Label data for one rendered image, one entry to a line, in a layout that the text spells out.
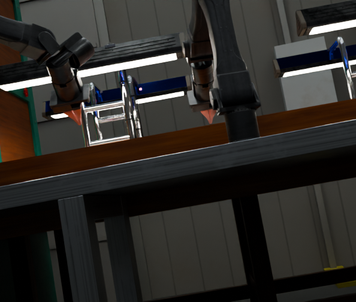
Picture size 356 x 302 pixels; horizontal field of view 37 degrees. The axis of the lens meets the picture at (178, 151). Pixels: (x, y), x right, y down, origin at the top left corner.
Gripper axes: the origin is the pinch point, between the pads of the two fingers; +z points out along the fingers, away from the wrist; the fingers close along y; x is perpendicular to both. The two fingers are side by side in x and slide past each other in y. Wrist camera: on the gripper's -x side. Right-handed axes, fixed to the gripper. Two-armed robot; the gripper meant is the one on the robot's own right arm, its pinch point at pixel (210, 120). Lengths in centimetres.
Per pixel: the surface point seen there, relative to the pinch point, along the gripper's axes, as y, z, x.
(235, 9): -40, 86, -220
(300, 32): -32.4, -8.9, -22.9
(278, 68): -34, 29, -60
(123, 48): 21.8, -13.2, -25.8
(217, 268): 5, 206, -95
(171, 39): 6.8, -13.2, -25.4
